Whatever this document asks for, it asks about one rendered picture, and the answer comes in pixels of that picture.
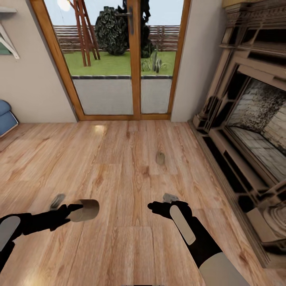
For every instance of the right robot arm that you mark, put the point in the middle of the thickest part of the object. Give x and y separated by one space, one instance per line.
215 268

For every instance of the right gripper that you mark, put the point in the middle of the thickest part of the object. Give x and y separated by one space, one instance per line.
158 208

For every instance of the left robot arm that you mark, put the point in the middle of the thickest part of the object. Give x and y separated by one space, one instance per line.
13 226

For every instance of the shelf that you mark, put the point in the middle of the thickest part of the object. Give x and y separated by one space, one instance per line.
6 46

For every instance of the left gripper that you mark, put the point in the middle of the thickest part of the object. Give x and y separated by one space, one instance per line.
54 219

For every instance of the pillar candle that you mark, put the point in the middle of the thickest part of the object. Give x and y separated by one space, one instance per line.
160 158
89 210

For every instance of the door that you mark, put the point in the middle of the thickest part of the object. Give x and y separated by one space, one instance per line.
119 59

